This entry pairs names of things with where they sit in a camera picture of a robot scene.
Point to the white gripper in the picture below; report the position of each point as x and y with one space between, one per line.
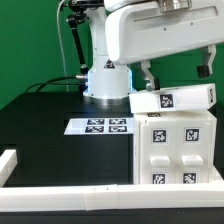
138 30

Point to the white block with marker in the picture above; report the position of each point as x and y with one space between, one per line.
193 97

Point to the white door panel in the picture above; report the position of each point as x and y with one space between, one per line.
194 150
156 151

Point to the white cabinet body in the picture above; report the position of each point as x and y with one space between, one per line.
175 117

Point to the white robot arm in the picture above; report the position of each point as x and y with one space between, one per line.
108 82

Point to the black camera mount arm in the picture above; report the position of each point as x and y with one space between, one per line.
78 17

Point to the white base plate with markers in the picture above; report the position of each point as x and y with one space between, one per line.
99 126

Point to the white U-shaped border frame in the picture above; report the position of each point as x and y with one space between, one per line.
73 198

